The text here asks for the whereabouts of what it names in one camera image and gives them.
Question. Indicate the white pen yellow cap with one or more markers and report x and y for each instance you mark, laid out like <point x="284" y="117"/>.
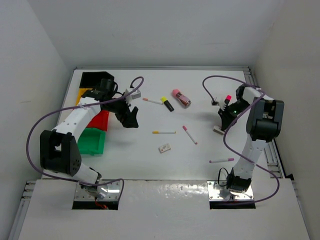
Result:
<point x="164" y="132"/>

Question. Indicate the pink black highlighter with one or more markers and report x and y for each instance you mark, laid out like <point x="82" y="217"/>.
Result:
<point x="227" y="99"/>

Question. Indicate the green storage bin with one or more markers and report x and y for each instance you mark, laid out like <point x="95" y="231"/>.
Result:
<point x="92" y="142"/>

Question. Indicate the yellow storage bin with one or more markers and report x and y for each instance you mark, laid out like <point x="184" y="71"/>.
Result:
<point x="81" y="91"/>

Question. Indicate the white eraser block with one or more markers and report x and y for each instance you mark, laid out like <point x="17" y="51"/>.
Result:
<point x="164" y="148"/>

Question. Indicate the yellow black highlighter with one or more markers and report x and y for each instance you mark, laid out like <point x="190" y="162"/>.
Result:
<point x="167" y="104"/>

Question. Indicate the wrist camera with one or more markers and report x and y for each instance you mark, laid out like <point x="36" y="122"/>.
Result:
<point x="216" y="102"/>
<point x="135" y="95"/>

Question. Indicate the white pen purple cap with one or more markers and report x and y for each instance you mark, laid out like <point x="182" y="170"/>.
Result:
<point x="224" y="160"/>

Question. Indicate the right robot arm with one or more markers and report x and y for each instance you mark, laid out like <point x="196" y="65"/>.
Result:
<point x="263" y="124"/>

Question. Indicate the white pen pink cap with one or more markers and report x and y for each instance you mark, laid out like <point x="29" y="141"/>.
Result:
<point x="190" y="136"/>

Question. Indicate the red storage bin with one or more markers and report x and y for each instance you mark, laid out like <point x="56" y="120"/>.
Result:
<point x="100" y="121"/>

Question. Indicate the white eraser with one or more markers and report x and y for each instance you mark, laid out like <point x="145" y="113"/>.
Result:
<point x="218" y="130"/>

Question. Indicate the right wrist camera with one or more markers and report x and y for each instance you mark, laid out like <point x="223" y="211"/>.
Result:
<point x="216" y="102"/>

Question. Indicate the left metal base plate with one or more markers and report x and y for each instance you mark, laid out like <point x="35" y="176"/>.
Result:
<point x="107" y="192"/>

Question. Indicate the metal base plate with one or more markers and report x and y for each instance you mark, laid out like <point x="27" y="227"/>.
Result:
<point x="217" y="193"/>
<point x="107" y="192"/>

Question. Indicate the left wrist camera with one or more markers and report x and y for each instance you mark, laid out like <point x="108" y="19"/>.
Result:
<point x="135" y="95"/>

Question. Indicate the black storage bin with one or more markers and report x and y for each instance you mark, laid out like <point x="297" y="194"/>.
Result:
<point x="92" y="79"/>

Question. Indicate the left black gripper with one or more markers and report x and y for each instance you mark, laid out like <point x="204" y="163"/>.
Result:
<point x="127" y="118"/>

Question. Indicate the white pen orange cap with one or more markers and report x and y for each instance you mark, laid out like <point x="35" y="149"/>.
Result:
<point x="152" y="101"/>

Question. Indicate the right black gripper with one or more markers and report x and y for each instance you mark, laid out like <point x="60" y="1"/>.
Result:
<point x="226" y="120"/>

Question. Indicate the pink capped glue bottle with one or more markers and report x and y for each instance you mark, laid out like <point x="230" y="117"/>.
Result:
<point x="184" y="100"/>

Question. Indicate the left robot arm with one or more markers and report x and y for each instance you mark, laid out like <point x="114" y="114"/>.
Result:
<point x="59" y="151"/>

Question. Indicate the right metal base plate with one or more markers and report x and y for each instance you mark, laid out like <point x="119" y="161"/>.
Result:
<point x="217" y="193"/>

